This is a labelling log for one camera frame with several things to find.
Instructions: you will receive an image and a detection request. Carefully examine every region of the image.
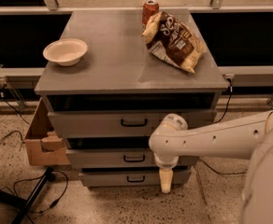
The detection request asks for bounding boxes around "grey drawer cabinet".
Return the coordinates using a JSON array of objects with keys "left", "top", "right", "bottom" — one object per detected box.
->
[{"left": 34, "top": 8, "right": 229, "bottom": 189}]

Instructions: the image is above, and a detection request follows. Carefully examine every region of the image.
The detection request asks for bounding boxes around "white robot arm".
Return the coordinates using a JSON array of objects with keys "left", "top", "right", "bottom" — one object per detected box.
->
[{"left": 149, "top": 110, "right": 273, "bottom": 224}]

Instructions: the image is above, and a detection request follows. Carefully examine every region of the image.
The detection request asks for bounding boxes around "cardboard box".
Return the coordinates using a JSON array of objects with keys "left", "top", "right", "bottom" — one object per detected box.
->
[{"left": 24, "top": 100, "right": 70, "bottom": 166}]

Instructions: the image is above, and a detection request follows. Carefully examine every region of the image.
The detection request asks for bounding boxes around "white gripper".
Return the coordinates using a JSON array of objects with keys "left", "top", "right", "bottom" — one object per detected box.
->
[{"left": 154, "top": 154, "right": 179, "bottom": 193}]

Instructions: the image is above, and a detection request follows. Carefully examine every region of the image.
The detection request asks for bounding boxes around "red soda can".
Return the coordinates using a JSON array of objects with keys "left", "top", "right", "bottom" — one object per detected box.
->
[{"left": 142, "top": 0, "right": 159, "bottom": 27}]

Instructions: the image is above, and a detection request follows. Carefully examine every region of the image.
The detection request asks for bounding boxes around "grey bottom drawer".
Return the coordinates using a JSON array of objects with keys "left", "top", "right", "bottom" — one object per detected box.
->
[{"left": 79, "top": 168, "right": 192, "bottom": 188}]

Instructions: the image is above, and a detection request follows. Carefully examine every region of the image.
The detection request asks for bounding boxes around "black floor cable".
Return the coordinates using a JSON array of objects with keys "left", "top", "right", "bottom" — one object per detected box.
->
[
  {"left": 12, "top": 170, "right": 69, "bottom": 215},
  {"left": 197, "top": 158, "right": 248, "bottom": 175}
]

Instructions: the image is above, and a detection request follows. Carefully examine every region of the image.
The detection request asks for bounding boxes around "black floor cable right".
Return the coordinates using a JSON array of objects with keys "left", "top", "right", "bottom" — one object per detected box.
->
[{"left": 197, "top": 158, "right": 248, "bottom": 175}]

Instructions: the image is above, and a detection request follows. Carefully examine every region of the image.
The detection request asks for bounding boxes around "grey top drawer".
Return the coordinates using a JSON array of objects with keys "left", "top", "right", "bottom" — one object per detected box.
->
[{"left": 47, "top": 108, "right": 218, "bottom": 139}]

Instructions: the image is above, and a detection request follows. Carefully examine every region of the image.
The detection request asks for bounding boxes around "black floor cable left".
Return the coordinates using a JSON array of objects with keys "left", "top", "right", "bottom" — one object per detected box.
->
[{"left": 12, "top": 170, "right": 69, "bottom": 215}]

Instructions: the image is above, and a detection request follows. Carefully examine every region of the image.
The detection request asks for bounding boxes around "white paper bowl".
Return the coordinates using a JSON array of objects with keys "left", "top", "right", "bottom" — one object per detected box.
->
[{"left": 43, "top": 38, "right": 88, "bottom": 66}]

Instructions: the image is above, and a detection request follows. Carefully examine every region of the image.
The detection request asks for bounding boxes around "black stand leg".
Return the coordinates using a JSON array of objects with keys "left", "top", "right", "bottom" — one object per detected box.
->
[{"left": 0, "top": 167, "right": 53, "bottom": 224}]

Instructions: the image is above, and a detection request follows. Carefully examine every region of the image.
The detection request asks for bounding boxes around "brown chip bag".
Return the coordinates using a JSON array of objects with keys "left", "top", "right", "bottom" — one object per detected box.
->
[{"left": 142, "top": 11, "right": 206, "bottom": 74}]

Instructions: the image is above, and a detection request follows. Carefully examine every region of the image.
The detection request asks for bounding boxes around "grey drawer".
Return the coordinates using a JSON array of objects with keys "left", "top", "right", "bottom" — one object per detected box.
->
[
  {"left": 65, "top": 147, "right": 200, "bottom": 169},
  {"left": 79, "top": 168, "right": 192, "bottom": 188},
  {"left": 47, "top": 108, "right": 218, "bottom": 139}
]

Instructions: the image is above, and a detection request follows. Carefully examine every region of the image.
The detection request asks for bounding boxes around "black cable behind cabinet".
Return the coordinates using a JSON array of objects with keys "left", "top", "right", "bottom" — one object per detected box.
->
[{"left": 212, "top": 77, "right": 234, "bottom": 124}]

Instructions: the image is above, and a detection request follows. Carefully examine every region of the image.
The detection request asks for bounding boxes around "metal railing frame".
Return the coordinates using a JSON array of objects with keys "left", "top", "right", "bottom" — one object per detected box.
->
[{"left": 0, "top": 0, "right": 273, "bottom": 110}]

